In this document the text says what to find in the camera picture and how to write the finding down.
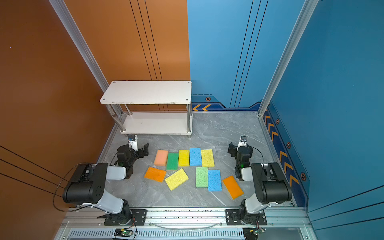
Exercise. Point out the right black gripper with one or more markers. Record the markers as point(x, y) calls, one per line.
point(237, 148)

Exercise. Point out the pale yellow sponge tilted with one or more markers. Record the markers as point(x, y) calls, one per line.
point(176, 179)

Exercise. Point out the orange sponge right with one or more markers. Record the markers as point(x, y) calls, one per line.
point(233, 187)

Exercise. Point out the orange sponge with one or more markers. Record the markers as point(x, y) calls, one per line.
point(155, 174)
point(233, 187)

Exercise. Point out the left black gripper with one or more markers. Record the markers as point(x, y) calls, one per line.
point(137, 152)

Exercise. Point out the light green sponge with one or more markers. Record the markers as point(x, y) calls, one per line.
point(202, 180)

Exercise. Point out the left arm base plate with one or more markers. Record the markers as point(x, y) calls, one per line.
point(136, 217)

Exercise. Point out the circuit board right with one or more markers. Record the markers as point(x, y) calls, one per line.
point(252, 233)

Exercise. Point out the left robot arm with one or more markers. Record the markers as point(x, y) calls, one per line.
point(86, 187)

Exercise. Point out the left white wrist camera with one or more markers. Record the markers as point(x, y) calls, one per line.
point(133, 142)

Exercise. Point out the aluminium front rail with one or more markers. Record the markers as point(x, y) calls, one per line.
point(193, 223)

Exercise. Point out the pale yellow sponge row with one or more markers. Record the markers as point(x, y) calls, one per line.
point(207, 158)

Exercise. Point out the pink sponge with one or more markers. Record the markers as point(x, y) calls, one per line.
point(161, 158)

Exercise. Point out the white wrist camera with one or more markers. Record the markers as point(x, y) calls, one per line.
point(133, 142)
point(243, 141)

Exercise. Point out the orange sponge left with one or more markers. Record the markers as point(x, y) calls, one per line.
point(155, 174)

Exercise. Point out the blue sponge row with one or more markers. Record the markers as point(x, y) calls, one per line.
point(195, 157)
point(214, 177)

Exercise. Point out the white two-tier shelf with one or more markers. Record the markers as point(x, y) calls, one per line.
point(151, 93)

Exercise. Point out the green circuit board left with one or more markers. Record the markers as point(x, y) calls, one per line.
point(123, 234)

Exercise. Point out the dark green sponge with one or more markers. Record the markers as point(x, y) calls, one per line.
point(172, 162)

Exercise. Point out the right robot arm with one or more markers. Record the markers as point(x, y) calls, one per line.
point(270, 185)

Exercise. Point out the bright yellow sponge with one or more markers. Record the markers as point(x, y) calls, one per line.
point(184, 158)

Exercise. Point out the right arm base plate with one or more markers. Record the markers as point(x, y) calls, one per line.
point(235, 217)

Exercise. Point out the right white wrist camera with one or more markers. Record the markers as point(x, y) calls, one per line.
point(243, 141)

